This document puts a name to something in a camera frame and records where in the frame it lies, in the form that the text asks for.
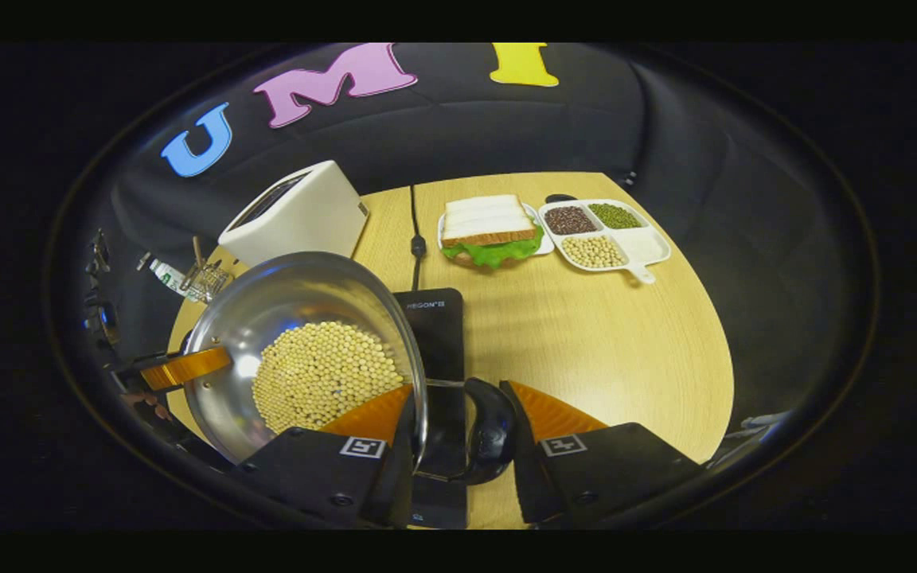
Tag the small heap of soybeans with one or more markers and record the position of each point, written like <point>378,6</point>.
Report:
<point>594,251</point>

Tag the black backdrop cloth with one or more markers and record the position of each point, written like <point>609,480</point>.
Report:
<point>506,127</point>

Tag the white bottle with green label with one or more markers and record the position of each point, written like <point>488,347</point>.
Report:
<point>165,274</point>

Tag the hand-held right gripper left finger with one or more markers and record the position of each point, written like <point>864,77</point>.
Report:
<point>395,493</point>

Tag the white toaster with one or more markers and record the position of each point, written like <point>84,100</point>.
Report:
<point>307,215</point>

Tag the white divided tray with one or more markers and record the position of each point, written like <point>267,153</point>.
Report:
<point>649,243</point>

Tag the black induction cooktop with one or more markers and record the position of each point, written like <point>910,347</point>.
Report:
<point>442,342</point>

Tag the sandwich with lettuce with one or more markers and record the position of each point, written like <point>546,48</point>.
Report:
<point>486,219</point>

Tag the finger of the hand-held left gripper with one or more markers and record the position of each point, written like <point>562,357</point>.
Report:
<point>188,368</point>

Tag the heap of green beans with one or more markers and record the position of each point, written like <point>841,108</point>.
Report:
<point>614,216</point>

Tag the pile of yellow soybeans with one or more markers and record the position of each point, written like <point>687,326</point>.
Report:
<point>323,374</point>

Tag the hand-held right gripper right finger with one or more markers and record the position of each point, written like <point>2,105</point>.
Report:
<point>526,477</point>

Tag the heap of red beans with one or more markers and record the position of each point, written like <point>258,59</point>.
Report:
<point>570,220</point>

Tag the small black object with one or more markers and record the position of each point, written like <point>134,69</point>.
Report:
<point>560,198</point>

